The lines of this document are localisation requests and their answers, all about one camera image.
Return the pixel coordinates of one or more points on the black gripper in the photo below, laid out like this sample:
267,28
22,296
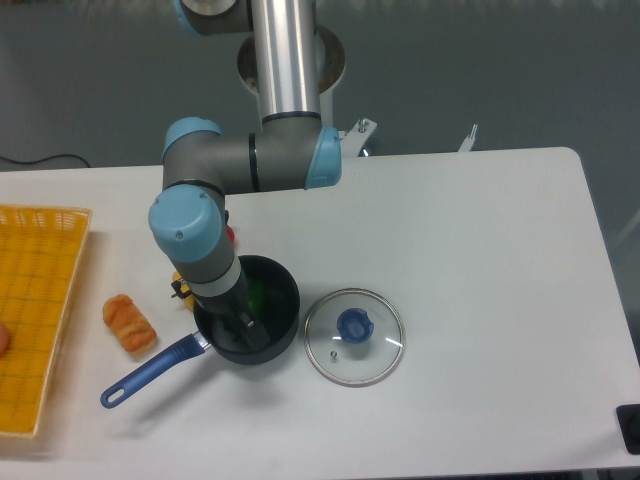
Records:
229,306

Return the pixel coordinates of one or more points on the green bell pepper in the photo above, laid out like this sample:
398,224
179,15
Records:
256,296

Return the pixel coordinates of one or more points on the glass pot lid blue knob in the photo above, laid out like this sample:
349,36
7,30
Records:
354,337

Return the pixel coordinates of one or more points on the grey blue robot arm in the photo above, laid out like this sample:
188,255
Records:
201,167

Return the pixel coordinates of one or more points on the yellow bell pepper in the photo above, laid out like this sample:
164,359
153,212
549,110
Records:
182,291

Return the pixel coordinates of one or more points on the red bell pepper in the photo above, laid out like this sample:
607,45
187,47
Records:
231,234

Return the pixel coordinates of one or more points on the orange bread loaf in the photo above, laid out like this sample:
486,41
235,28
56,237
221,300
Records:
129,325

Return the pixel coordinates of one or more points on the yellow woven basket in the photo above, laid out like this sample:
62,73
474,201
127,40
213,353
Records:
41,249

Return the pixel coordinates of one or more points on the black device at table edge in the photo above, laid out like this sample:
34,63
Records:
629,421

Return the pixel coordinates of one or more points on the dark pot blue handle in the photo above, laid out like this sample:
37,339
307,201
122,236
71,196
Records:
280,318

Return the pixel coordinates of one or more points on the white right frame bracket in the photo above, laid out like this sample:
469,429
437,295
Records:
469,141

